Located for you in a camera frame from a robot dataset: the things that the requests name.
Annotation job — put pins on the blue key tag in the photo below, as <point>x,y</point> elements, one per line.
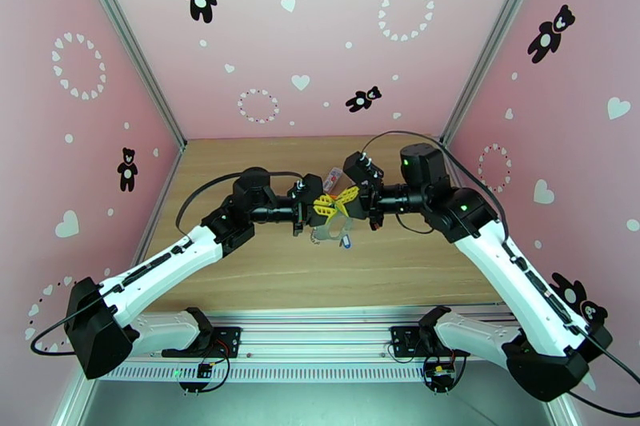
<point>345,241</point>

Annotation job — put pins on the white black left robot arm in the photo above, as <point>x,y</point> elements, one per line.
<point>160,265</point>

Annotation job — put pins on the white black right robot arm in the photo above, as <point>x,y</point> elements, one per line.
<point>515,279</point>

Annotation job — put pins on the small black circuit board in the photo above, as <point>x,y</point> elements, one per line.
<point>204,370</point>
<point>440,372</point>

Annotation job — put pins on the aluminium table edge rail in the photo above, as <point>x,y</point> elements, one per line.
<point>169,175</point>

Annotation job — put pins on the wide aluminium base rail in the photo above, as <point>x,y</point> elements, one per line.
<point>310,339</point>

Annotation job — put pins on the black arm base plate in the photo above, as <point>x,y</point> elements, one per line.
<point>402,337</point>
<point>229,339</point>

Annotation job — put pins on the aluminium corner post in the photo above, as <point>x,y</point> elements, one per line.
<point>494,40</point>
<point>131,45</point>

